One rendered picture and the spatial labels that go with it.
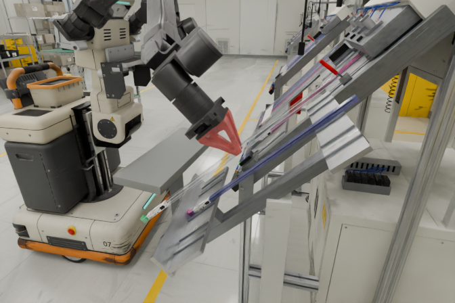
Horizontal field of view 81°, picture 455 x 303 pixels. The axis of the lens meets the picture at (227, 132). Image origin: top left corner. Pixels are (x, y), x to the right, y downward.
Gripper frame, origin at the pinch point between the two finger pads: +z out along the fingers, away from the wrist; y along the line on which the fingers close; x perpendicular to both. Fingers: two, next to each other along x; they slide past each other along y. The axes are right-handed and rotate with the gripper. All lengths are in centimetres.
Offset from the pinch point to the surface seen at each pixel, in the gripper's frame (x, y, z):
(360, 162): -10, 60, 55
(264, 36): 44, 919, 14
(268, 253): 16.9, 7.1, 29.7
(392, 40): -38, 35, 12
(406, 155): -27, 79, 76
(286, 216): 5.9, 7.2, 22.8
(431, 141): -30, 25, 37
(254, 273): 43, 28, 53
